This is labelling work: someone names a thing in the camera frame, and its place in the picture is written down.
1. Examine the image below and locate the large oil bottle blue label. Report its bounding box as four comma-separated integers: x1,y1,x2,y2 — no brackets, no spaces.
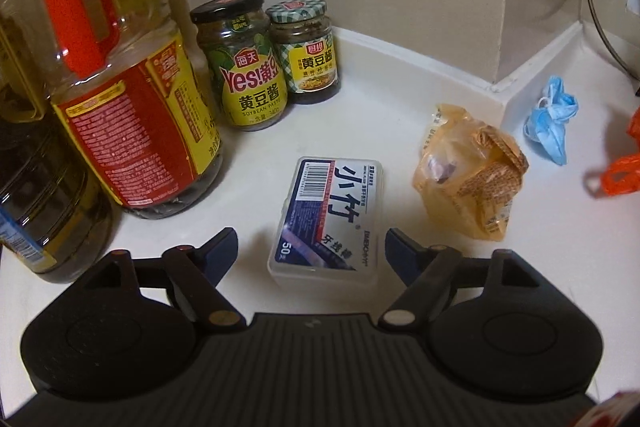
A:
0,0,115,285

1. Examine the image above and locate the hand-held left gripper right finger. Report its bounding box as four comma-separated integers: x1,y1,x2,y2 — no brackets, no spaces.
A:
377,227,543,332

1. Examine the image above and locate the blue face mask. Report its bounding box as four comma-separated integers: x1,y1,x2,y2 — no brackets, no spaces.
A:
522,76,580,166

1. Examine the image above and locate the large oil bottle red handle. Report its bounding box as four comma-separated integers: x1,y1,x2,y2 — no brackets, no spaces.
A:
12,0,224,221

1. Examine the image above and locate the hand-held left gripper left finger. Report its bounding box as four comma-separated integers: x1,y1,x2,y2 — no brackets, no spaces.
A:
82,227,246,332

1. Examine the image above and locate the clear floss pick box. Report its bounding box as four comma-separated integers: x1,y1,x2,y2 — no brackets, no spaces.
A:
267,157,385,291

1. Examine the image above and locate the red plastic bag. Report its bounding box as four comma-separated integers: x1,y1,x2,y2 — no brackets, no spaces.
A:
585,107,640,198

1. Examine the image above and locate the sauce jar checked lid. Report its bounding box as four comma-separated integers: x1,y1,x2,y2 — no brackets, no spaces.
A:
265,0,342,106

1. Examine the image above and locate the sauce jar black lid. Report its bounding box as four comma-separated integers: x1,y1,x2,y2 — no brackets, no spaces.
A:
190,0,287,132

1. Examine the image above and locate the person's red white clothing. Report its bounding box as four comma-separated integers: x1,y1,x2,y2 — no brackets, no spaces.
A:
585,389,640,427

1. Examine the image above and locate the orange snack packet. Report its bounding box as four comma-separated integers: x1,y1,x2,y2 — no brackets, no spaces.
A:
412,103,530,242

